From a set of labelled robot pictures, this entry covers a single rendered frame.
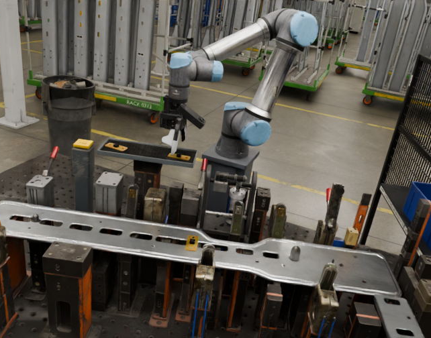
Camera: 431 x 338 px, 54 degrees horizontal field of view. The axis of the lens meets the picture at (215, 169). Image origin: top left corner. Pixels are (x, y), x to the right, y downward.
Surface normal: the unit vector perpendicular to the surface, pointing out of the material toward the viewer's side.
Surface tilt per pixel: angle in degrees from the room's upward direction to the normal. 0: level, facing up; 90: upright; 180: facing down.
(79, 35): 86
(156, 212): 90
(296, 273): 0
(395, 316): 0
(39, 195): 90
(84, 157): 90
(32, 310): 0
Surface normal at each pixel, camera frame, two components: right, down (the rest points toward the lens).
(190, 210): -0.08, 0.41
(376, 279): 0.11, -0.90
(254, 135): 0.33, 0.54
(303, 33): 0.44, 0.31
